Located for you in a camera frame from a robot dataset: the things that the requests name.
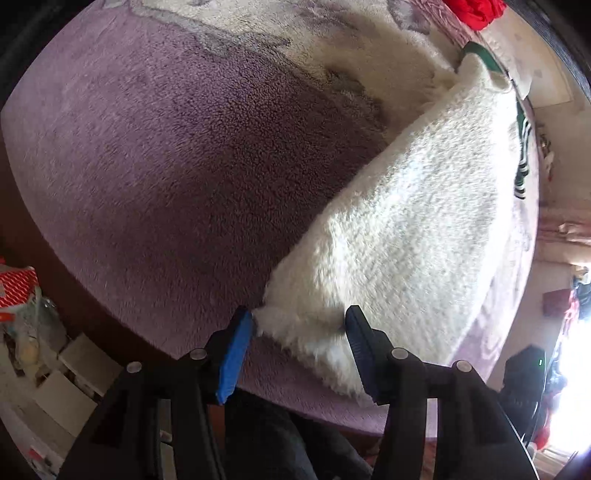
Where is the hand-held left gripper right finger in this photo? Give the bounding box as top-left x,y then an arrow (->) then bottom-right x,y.
345,305 -> 541,480

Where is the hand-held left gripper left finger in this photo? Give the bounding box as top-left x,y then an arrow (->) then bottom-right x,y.
58,305 -> 256,480

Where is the white tweed jacket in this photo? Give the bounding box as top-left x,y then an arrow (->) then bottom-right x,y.
253,53 -> 525,400

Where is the pile of assorted clothes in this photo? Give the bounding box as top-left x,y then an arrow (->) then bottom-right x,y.
542,265 -> 591,453

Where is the person's grey robe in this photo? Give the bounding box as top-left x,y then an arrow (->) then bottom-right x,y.
226,392 -> 375,480

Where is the white cardboard box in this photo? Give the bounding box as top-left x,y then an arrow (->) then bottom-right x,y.
32,369 -> 98,437
58,332 -> 123,398

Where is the pink floral curtain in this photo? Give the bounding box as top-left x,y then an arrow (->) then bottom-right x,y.
538,203 -> 591,266

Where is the clear plastic bag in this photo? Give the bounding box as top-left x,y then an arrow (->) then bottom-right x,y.
4,295 -> 68,374

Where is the red white patterned bag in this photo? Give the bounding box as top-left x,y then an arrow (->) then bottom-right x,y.
0,258 -> 40,324

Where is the green folded striped garment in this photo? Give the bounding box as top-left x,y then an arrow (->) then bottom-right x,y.
462,41 -> 532,200

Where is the beige bed headboard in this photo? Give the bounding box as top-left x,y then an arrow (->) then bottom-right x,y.
480,9 -> 575,109

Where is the red quilt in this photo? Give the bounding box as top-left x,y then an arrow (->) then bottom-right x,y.
443,0 -> 509,31

